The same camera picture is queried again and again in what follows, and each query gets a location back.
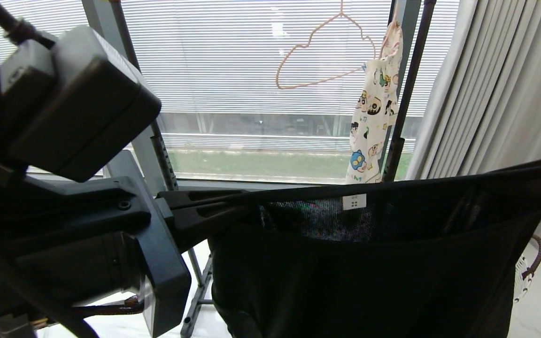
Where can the black garment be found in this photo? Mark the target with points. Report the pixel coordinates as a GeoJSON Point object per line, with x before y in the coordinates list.
{"type": "Point", "coordinates": [369, 281]}

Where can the cream printed garment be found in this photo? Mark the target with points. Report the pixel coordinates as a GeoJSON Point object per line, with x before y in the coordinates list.
{"type": "Point", "coordinates": [374, 122]}

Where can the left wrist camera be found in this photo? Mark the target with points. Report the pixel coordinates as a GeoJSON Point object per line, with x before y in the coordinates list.
{"type": "Point", "coordinates": [73, 103]}

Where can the pink clothes hanger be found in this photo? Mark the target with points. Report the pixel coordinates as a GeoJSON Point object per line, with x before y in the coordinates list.
{"type": "Point", "coordinates": [395, 9]}
{"type": "Point", "coordinates": [341, 7]}

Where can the black clothes rack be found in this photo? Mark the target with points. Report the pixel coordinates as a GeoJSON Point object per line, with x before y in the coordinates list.
{"type": "Point", "coordinates": [406, 94]}

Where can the beige curtain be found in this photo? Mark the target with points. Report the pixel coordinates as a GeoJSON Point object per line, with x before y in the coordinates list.
{"type": "Point", "coordinates": [510, 94]}

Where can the white laundry basket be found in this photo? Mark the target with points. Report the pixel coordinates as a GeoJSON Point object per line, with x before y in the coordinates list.
{"type": "Point", "coordinates": [526, 277]}

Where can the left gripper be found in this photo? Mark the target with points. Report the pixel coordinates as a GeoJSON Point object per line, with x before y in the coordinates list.
{"type": "Point", "coordinates": [125, 253]}

